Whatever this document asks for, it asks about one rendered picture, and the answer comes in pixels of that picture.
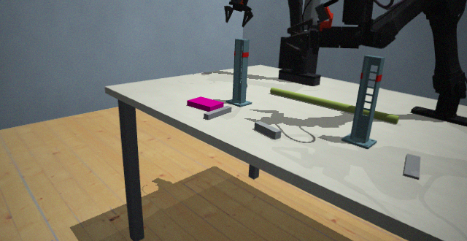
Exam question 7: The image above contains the magenta flat block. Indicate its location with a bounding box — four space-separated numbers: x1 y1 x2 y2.
187 97 224 112

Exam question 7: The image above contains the long green rod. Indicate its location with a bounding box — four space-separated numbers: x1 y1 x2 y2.
270 88 398 124

